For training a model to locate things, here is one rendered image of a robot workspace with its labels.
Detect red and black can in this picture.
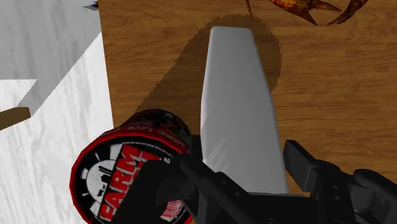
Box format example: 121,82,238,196
69,108,193,224

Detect wooden table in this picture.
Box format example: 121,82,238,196
97,0,397,224

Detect tall white tapered box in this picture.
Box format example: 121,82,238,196
199,25,290,195

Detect orange brown clawed figure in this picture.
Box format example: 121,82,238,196
244,0,370,27

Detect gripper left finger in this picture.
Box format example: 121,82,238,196
111,154,256,224

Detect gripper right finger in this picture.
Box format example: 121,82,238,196
282,139,397,224

